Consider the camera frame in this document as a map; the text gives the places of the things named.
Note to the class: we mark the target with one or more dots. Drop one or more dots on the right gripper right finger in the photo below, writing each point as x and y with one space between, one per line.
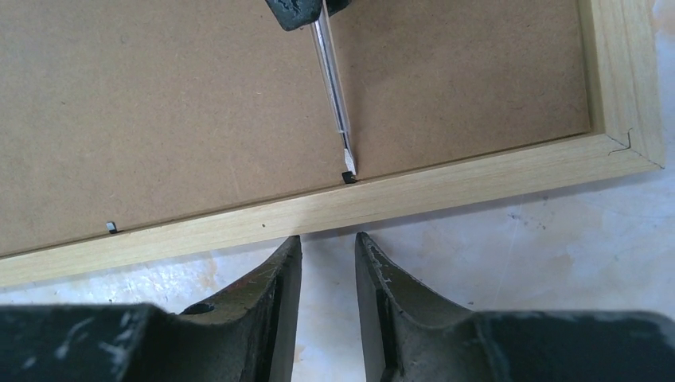
411 333

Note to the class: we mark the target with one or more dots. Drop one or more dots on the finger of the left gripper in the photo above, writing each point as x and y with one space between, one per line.
334 6
294 14

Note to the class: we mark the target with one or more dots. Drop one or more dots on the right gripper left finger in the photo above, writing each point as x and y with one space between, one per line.
245 332

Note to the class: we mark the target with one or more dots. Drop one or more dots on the clear handle screwdriver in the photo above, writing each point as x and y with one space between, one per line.
324 44

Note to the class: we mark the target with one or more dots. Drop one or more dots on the wooden picture frame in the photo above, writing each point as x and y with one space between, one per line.
140 130

